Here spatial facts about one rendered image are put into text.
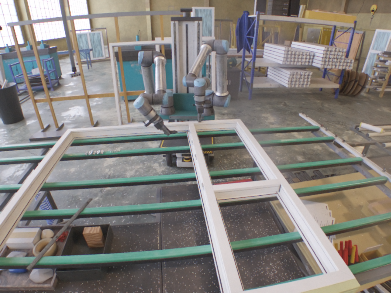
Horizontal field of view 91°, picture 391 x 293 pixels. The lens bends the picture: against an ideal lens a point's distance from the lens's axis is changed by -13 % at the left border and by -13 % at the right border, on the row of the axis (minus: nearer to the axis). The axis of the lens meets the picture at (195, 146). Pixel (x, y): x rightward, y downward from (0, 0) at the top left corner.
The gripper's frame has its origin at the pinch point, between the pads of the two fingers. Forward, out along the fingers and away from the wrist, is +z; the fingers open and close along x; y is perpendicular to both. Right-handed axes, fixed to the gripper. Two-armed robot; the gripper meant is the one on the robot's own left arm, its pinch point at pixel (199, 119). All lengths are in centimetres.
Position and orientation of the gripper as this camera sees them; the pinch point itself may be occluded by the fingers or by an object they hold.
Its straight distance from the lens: 187.6
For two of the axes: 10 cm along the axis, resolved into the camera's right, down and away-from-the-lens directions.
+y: -9.9, 0.6, -1.1
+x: 1.3, 5.0, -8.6
